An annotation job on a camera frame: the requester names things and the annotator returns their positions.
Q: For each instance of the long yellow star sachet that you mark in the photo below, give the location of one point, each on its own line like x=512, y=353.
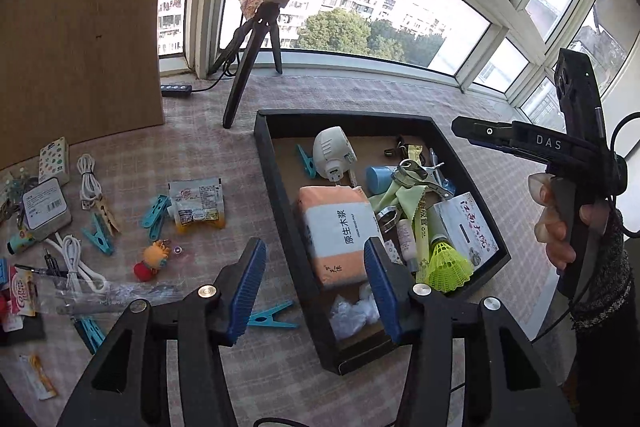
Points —
x=424, y=252

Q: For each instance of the light wooden board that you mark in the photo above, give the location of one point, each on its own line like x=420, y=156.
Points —
x=80, y=32

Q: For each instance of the clear plastic bag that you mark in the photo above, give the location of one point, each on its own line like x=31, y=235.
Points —
x=115, y=297

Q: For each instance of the green microfibre cloth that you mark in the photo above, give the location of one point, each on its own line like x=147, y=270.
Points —
x=400, y=202

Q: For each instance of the white orange sauce sachet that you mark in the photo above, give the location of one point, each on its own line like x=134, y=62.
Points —
x=197, y=202

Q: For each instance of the black usb adapter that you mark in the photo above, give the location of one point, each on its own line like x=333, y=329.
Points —
x=395, y=149

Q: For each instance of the orange white tissue pack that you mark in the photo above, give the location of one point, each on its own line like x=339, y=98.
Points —
x=340, y=237

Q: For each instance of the white plug-in device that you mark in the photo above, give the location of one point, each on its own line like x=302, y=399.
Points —
x=332, y=152

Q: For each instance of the blue cylindrical bottle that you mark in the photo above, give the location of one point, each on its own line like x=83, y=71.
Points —
x=382, y=179

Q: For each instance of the black pen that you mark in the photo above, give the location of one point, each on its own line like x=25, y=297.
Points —
x=40, y=270

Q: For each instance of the person's right hand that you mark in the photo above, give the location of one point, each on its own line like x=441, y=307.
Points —
x=545, y=232

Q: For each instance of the person's right forearm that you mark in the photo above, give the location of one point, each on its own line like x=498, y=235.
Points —
x=600, y=282

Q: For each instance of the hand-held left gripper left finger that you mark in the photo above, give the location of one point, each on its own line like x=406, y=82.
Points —
x=245, y=297

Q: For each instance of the crumpled white plastic bag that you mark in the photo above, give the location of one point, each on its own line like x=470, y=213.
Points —
x=352, y=312

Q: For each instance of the green hand cream tube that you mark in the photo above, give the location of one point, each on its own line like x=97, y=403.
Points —
x=25, y=243

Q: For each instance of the pink lotion tube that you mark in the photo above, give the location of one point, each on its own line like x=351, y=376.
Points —
x=407, y=247

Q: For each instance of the black rectangular tray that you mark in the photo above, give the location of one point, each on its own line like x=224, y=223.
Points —
x=380, y=127

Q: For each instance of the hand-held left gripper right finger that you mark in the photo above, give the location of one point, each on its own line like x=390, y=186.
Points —
x=385, y=297

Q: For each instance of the colourful dotted small box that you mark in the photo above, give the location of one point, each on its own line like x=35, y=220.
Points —
x=54, y=159

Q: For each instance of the white rounded box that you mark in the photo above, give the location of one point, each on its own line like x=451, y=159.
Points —
x=45, y=207

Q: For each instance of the small orange striped sachet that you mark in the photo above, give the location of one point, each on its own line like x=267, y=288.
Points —
x=40, y=377

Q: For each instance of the blue plastic clothespin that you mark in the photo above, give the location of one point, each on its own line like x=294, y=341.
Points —
x=306, y=162
x=270, y=314
x=90, y=334
x=97, y=237

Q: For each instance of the black tripod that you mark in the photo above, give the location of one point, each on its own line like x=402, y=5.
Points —
x=249, y=57

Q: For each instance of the wooden clothespin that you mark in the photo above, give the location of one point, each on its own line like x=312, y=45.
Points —
x=107, y=214

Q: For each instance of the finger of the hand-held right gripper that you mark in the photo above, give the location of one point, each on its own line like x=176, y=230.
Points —
x=482, y=130
x=500, y=148

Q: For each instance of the yellow-green shuttlecock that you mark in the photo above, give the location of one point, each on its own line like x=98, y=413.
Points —
x=447, y=267

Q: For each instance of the silver metal squeezer tool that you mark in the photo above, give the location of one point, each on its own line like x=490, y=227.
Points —
x=415, y=177

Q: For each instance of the red creamer sachet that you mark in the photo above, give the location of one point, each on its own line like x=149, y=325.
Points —
x=20, y=297

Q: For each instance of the white floral wipes pack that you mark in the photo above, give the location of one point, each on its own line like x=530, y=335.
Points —
x=470, y=227

